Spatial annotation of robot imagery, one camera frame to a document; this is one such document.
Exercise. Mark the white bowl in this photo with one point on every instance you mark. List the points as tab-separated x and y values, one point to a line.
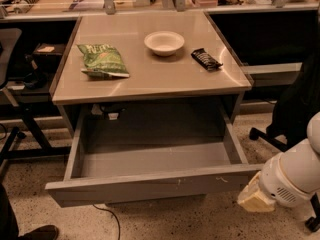
164	43

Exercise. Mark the grey top drawer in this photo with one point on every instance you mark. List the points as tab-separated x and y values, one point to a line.
139	158

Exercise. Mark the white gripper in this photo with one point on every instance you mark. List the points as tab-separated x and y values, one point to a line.
276	181

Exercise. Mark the black snack bar wrapper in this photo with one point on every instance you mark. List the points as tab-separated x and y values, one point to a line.
205	60

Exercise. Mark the black box under desk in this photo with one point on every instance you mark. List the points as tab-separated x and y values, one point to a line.
48	56

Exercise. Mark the black coiled tool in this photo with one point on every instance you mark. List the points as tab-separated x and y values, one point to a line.
23	6

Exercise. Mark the black office chair right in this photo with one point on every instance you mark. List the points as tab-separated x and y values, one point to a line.
294	109

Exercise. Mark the grey office chair left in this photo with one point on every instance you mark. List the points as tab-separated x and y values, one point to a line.
8	40

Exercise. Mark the grey drawer cabinet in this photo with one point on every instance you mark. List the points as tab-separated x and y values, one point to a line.
151	76

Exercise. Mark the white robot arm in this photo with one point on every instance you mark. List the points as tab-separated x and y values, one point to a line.
290	178

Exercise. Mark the dark shoe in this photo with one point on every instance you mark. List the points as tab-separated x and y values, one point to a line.
47	232

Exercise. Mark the green chip bag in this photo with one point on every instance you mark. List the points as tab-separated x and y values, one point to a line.
102	60

